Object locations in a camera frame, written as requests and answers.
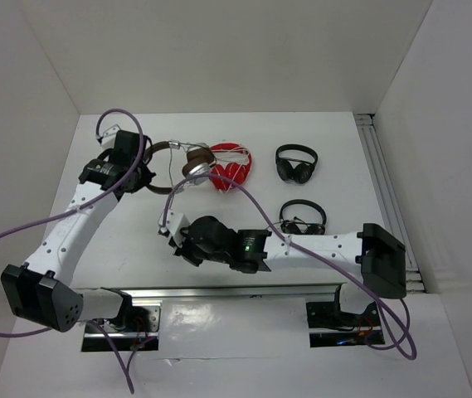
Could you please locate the near black headphones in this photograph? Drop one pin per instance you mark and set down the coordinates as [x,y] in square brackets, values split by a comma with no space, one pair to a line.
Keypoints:
[296,225]

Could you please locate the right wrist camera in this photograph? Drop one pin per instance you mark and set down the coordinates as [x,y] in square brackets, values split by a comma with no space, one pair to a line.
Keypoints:
[171,226]

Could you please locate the brown silver headphones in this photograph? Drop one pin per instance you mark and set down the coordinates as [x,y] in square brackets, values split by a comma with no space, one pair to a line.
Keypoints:
[199,157]

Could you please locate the aluminium rail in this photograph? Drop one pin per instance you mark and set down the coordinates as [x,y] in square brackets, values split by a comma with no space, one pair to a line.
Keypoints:
[387,199]
[306,291]

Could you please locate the front aluminium rail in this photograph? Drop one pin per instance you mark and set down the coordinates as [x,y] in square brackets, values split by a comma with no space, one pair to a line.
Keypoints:
[306,291]

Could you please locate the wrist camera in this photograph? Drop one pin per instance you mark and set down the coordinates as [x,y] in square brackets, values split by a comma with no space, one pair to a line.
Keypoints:
[107,138]
[171,226]

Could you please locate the black headphones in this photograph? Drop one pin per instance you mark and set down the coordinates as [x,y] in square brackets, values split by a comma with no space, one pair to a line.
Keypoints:
[296,225]
[293,169]

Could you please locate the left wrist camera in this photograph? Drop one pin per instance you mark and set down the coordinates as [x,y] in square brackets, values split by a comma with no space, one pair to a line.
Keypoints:
[107,138]

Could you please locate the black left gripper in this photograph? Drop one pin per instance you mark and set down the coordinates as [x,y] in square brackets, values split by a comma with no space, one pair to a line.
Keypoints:
[145,178]

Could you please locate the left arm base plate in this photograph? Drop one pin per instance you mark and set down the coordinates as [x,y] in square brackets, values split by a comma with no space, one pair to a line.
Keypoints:
[142,331]

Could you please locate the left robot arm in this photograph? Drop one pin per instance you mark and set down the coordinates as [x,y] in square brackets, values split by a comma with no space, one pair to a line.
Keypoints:
[40,289]

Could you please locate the right aluminium rail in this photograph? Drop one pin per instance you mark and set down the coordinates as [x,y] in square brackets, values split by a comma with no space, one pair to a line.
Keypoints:
[387,199]

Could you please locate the white front cover panel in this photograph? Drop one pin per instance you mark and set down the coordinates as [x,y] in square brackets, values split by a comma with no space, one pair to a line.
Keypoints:
[233,328]

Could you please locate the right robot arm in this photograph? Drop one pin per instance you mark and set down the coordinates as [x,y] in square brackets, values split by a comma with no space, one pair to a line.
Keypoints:
[372,260]

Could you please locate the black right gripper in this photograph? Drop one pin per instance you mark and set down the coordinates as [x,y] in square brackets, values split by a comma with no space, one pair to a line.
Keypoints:
[183,251]

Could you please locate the red headphones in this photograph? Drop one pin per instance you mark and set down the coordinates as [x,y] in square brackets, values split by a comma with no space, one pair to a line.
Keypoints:
[234,162]

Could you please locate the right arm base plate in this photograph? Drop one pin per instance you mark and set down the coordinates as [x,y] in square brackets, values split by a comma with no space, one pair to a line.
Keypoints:
[326,315]

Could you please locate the far black headphones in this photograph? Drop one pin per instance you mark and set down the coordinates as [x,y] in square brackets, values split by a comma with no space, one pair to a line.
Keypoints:
[293,169]

